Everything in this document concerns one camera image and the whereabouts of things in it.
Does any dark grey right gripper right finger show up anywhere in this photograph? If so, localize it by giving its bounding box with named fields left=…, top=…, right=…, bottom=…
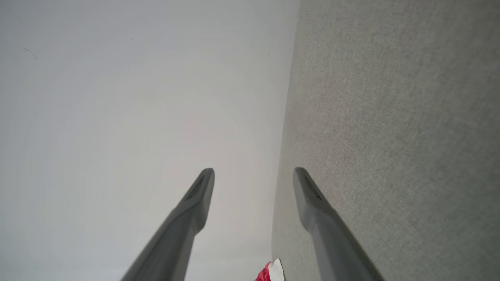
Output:
left=293, top=167, right=385, bottom=281

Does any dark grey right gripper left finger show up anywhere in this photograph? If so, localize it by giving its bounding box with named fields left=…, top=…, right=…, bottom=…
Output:
left=120, top=168, right=216, bottom=281

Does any red shirt with white trim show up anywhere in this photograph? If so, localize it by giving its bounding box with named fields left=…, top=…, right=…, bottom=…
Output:
left=255, top=258, right=285, bottom=281

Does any grey fabric sofa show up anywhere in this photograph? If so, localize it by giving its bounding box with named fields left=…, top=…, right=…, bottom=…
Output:
left=271, top=0, right=500, bottom=281

